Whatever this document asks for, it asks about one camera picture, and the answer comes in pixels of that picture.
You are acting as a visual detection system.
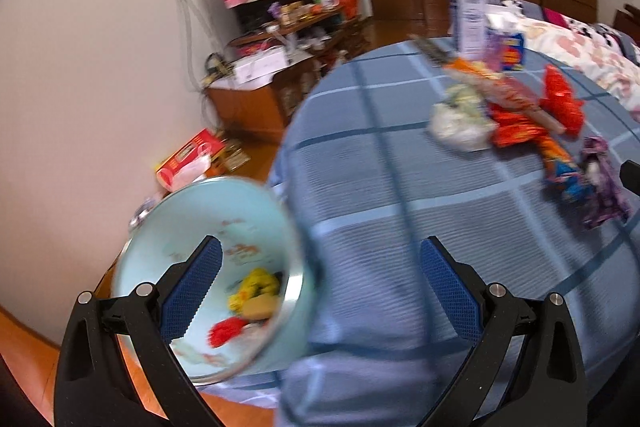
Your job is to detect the dark flat packet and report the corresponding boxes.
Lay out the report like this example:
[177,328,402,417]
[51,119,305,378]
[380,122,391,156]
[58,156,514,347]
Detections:
[408,34,454,67]

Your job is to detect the white green wrapper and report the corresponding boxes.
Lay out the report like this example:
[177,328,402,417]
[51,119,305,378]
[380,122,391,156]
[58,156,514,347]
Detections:
[427,83,497,153]

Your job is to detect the orange long snack wrapper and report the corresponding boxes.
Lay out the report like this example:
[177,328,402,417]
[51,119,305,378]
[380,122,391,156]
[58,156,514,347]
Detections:
[442,57,566,134]

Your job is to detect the light blue trash bin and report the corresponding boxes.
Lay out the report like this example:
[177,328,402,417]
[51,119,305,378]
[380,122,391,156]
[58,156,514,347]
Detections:
[111,176,314,386]

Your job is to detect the yellow bucket with bag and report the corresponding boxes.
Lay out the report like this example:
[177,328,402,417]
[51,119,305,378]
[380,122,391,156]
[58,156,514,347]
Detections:
[128,197,158,232]

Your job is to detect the yellow wrapper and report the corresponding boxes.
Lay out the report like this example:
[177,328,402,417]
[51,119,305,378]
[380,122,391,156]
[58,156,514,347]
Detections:
[228,268,281,314]

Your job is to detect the wooden bed headboard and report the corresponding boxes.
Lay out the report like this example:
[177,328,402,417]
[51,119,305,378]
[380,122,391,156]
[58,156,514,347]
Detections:
[613,3,640,44]

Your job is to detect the white flat box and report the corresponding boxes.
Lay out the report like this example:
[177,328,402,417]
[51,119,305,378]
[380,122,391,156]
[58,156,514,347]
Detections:
[233,46,288,84]

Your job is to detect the white milk carton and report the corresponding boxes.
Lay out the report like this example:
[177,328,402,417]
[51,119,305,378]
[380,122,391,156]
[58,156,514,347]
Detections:
[449,0,487,61]

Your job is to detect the red foam fruit net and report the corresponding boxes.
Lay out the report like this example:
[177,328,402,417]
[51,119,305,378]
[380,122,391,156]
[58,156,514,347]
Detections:
[208,317,248,348]

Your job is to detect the purple wrapper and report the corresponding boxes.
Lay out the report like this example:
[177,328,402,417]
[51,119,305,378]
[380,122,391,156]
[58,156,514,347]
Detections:
[580,136,631,229]

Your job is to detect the blue plaid tablecloth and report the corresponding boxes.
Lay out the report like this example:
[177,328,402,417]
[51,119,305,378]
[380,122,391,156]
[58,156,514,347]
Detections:
[209,43,639,426]

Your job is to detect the red plastic bag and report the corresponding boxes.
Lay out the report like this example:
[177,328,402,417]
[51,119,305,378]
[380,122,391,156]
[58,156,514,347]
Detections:
[539,65,585,139]

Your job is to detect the pink translucent plastic bag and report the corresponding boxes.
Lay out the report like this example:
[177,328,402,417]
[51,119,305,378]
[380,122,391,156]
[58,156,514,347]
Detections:
[483,28,504,72]

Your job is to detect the red cardboard box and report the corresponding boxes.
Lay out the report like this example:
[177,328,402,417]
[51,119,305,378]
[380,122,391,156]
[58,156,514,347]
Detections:
[155,129,224,193]

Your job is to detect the wooden tv cabinet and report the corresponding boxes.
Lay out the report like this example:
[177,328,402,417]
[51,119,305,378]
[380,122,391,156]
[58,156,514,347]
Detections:
[207,16,370,144]

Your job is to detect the yellow sponge piece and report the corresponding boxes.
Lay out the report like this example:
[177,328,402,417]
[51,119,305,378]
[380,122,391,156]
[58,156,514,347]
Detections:
[241,294,280,322]

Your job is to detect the red orange snack wrapper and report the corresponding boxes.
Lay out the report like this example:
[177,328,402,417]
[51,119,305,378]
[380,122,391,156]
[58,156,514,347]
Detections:
[488,103,549,147]

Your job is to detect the blue yellow snack box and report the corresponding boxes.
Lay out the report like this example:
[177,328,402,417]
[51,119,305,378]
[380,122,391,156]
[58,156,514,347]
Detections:
[486,12,525,72]

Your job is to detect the pink heart patterned quilt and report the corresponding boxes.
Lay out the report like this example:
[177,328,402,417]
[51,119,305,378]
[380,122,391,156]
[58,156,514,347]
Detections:
[518,17,640,121]

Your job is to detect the blue orange snack wrapper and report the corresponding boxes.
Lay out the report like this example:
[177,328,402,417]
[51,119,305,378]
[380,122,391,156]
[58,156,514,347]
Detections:
[534,134,593,205]

